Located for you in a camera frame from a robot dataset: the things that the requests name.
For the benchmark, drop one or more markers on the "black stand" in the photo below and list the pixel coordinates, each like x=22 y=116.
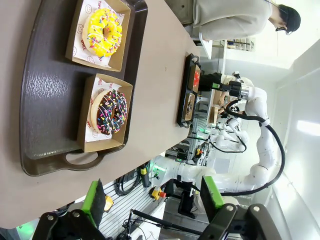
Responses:
x=186 y=197

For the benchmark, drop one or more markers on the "chocolate glazed sprinkle donut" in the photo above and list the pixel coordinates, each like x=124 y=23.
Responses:
x=120 y=105

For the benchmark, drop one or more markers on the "dark chocolate donut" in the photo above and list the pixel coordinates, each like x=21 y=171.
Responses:
x=189 y=106

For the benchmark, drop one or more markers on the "black cylinder with yellow label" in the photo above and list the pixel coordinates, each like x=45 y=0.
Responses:
x=145 y=175

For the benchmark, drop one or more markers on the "left gripper left finger with green tip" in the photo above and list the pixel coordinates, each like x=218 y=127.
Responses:
x=91 y=197

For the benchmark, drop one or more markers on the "red glazed donut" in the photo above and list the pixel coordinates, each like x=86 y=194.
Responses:
x=196 y=78

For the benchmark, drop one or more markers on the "black rod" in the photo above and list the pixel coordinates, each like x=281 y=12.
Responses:
x=162 y=221

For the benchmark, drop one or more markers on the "yellow emergency stop box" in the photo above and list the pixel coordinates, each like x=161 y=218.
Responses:
x=157 y=193

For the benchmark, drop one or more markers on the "small yellow object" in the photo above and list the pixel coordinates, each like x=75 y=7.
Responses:
x=108 y=203

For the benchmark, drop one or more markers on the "black plastic tray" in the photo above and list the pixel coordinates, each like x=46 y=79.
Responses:
x=182 y=100

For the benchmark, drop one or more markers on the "dark brown plastic tray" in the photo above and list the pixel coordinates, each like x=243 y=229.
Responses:
x=47 y=100

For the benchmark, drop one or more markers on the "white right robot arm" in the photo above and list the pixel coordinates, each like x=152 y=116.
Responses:
x=266 y=140

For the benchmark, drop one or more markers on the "brown cardboard box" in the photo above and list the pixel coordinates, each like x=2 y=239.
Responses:
x=213 y=115

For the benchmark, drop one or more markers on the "left gripper right finger with green tip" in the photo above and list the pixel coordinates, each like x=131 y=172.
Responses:
x=212 y=192

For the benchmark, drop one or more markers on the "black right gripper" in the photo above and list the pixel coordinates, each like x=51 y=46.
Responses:
x=231 y=88

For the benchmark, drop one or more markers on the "yellow glazed sprinkle donut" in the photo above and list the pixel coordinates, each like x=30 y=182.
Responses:
x=92 y=30

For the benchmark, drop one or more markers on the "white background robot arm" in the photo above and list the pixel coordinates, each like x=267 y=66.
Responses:
x=232 y=140

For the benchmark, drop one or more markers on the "person in beige sweater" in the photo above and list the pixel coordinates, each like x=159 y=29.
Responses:
x=225 y=17

